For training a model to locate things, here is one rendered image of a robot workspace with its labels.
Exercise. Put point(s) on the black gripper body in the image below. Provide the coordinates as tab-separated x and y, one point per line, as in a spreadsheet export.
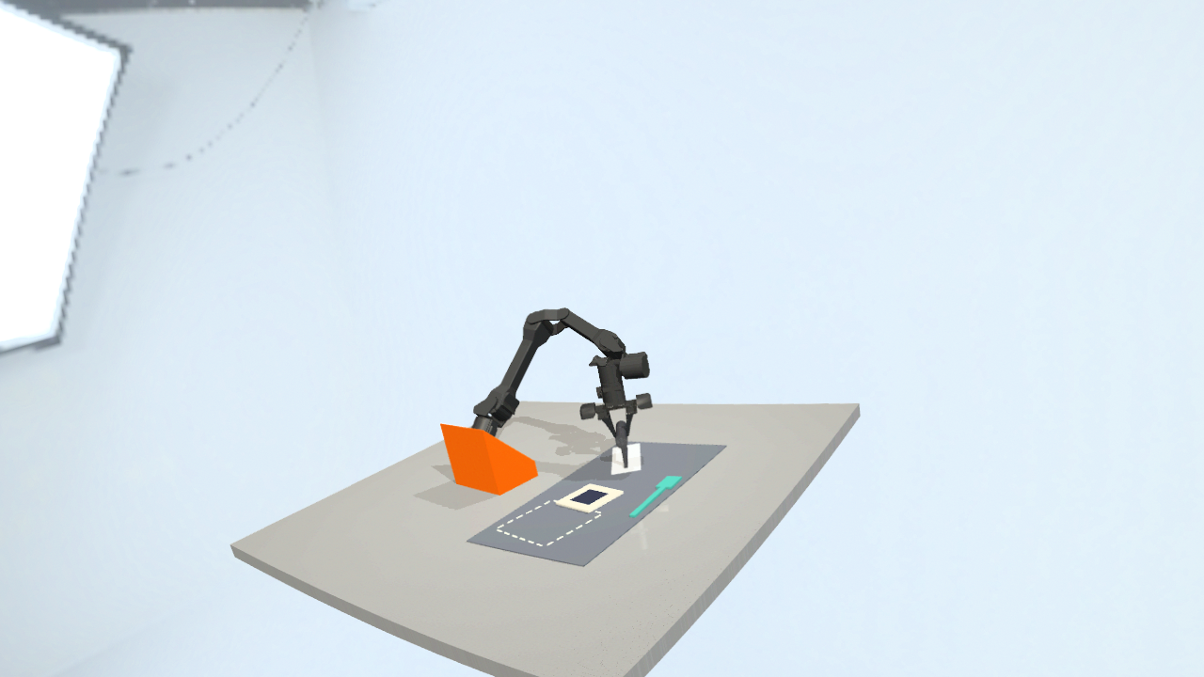
614	395

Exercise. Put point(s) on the cream square tile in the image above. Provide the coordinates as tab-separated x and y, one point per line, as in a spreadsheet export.
589	497

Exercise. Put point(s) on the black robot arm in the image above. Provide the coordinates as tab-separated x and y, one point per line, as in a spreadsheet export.
502	402

